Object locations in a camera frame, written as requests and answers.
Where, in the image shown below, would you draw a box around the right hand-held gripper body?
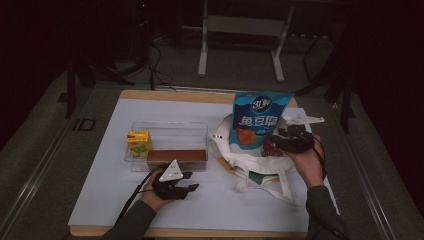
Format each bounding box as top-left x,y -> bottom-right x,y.
277,114 -> 325,155

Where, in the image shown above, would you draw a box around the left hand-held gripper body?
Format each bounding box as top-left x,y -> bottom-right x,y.
152,159 -> 192,202

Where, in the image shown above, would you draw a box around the small red dark packet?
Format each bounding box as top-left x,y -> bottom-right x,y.
260,139 -> 284,158

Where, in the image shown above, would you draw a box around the brown cardboard box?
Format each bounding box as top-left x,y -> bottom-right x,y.
146,149 -> 208,164

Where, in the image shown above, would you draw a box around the white dotted tote bag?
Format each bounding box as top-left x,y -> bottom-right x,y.
208,113 -> 303,207

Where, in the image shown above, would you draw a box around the blue snack bag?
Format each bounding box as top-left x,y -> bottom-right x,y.
229,91 -> 296,150

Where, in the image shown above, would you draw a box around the clear plastic container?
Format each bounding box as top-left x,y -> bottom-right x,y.
124,120 -> 209,173

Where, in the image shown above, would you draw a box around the yellow drink carton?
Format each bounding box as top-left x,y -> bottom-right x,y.
125,129 -> 153,159

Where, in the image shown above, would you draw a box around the person's left hand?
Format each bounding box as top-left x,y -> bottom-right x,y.
139,171 -> 175,213

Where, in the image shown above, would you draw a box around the person's right hand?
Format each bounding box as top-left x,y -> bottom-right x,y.
284,134 -> 326,190

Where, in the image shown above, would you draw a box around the white table sheet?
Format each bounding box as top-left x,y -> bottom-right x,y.
67,98 -> 341,234

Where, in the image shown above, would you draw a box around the black stand with legs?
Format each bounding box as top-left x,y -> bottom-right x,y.
293,19 -> 357,134

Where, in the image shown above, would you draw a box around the black metal stand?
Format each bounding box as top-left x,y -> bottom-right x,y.
56,56 -> 78,120

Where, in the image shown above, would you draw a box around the black tripod stand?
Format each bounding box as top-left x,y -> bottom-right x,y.
76,0 -> 156,92

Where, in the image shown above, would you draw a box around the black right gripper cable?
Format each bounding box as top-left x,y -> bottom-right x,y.
311,136 -> 328,181

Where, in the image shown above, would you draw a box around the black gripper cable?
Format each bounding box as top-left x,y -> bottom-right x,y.
113,164 -> 168,231
311,136 -> 328,181

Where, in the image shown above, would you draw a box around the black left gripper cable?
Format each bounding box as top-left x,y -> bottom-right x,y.
113,164 -> 168,231

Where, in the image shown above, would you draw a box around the metal floor rail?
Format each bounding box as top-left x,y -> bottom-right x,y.
333,99 -> 398,240
0,88 -> 96,234

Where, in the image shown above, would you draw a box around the white desk frame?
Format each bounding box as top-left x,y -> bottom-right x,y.
181,0 -> 296,83

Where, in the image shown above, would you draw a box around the black floor cables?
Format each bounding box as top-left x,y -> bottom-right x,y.
146,43 -> 178,93

